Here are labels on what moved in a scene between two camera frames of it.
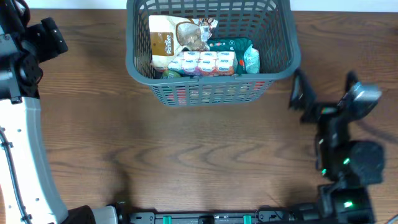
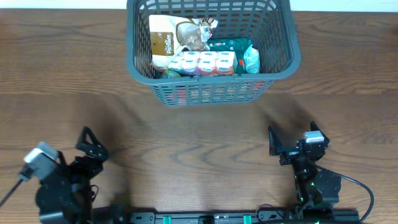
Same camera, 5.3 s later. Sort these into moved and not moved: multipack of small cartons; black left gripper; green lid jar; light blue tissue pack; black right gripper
Moved: black right gripper; black left gripper
Not moved: multipack of small cartons; light blue tissue pack; green lid jar
